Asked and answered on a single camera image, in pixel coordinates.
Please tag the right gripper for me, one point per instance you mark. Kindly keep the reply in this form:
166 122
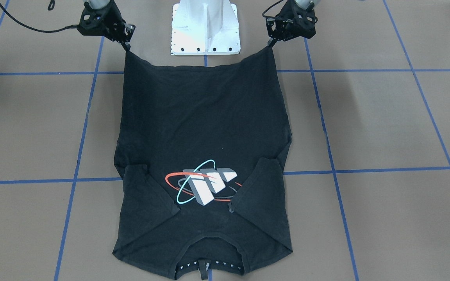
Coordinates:
112 20

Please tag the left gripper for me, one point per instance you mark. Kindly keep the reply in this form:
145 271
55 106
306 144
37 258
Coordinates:
284 24

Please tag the black graphic t-shirt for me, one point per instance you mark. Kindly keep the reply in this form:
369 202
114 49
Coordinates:
201 152

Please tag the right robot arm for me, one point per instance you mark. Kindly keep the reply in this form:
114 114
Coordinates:
98 4

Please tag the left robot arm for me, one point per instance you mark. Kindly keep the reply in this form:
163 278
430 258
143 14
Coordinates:
296 19

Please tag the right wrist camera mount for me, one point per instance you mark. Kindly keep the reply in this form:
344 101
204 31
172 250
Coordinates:
92 23

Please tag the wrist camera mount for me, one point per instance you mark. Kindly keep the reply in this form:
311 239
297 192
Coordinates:
92 23
305 18

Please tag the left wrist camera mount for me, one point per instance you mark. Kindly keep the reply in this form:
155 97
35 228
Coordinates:
305 18

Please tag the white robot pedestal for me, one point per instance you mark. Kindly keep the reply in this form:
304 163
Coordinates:
205 27

